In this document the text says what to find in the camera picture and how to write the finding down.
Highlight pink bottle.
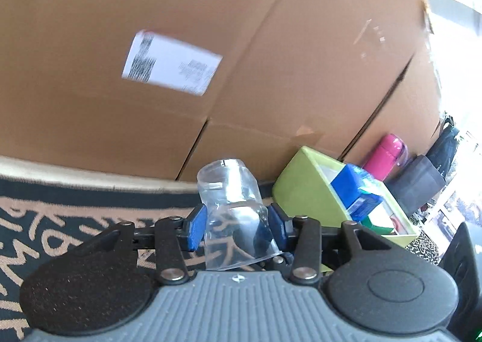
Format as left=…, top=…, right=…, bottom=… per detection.
left=362, top=133, right=409, bottom=181

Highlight white shipping label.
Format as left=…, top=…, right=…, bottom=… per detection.
left=121, top=30, right=224, bottom=97

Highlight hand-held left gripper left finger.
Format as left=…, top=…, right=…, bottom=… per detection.
left=88, top=203, right=208, bottom=287

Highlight large cardboard box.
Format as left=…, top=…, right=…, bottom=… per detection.
left=0, top=0, right=433, bottom=184

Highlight clear plastic cup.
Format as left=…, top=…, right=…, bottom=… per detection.
left=196, top=157, right=283, bottom=272

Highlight blue medicine box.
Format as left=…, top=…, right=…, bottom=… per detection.
left=330, top=164, right=377, bottom=211

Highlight black patterned mat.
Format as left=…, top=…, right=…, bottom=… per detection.
left=0, top=172, right=443, bottom=342

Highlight dark grey box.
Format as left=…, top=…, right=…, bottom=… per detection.
left=387, top=155, right=446, bottom=216

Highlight black bag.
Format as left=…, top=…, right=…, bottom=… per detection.
left=425, top=116, right=462, bottom=173

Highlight slim green box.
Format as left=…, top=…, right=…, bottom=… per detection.
left=363, top=218, right=398, bottom=236

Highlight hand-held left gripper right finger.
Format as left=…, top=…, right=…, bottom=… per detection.
left=268, top=202, right=393, bottom=285

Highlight light green box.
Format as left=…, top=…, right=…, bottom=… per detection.
left=272, top=146, right=421, bottom=248

